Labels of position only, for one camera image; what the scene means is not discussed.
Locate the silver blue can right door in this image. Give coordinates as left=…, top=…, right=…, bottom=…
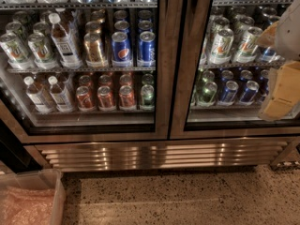
left=258, top=47, right=278, bottom=63

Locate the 7up can door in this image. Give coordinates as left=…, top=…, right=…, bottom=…
left=232, top=26, right=263, bottom=63
left=209, top=28, right=234, bottom=65

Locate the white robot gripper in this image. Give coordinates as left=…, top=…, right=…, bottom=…
left=257, top=0, right=300, bottom=121

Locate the orange soda can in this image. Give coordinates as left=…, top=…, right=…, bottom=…
left=76, top=86, right=96, bottom=112
left=119, top=85, right=136, bottom=111
left=97, top=85, right=116, bottom=111

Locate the green 7up can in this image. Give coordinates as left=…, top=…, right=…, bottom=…
left=0, top=33, right=34, bottom=70
left=28, top=33, right=58, bottom=69

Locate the tea bottle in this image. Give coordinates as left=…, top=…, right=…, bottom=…
left=23, top=76, right=54, bottom=113
left=48, top=76, right=75, bottom=113

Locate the green 7up can far left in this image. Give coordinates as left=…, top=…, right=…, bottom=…
left=0, top=33, right=34, bottom=70

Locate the iced tea bottle upper shelf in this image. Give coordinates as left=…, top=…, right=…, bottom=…
left=49, top=13, right=83, bottom=68

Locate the orange soda can middle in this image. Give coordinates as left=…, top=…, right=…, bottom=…
left=97, top=85, right=116, bottom=111

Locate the pink bubble wrap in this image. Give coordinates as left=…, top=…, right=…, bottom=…
left=0, top=187, right=55, bottom=225

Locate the orange soda can left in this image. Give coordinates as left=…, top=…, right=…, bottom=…
left=76, top=86, right=96, bottom=112

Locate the green soda can lower left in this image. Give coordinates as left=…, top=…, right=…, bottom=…
left=140, top=84, right=155, bottom=110

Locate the orange soda can right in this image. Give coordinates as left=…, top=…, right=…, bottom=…
left=119, top=85, right=136, bottom=111

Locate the gold soda can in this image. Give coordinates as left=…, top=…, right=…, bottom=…
left=83, top=33, right=109, bottom=68

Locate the tea bottle lower far left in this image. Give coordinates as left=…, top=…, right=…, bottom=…
left=23, top=76, right=54, bottom=113

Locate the front right blue Pepsi can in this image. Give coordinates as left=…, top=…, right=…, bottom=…
left=137, top=31, right=156, bottom=67

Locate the blue pepsi can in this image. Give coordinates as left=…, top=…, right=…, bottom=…
left=112, top=32, right=133, bottom=68
left=137, top=31, right=156, bottom=67

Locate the steel fridge bottom grille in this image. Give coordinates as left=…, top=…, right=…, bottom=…
left=25, top=136, right=299, bottom=173

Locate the clear plastic storage bin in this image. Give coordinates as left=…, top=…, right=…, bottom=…
left=0, top=170, right=66, bottom=225

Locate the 7up can right door left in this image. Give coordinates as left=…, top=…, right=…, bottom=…
left=209, top=28, right=234, bottom=65

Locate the glass fridge door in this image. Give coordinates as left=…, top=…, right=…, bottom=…
left=171, top=0, right=300, bottom=139
left=1, top=0, right=182, bottom=145

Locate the green can right door lower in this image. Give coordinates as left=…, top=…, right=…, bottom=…
left=197, top=82, right=218, bottom=107

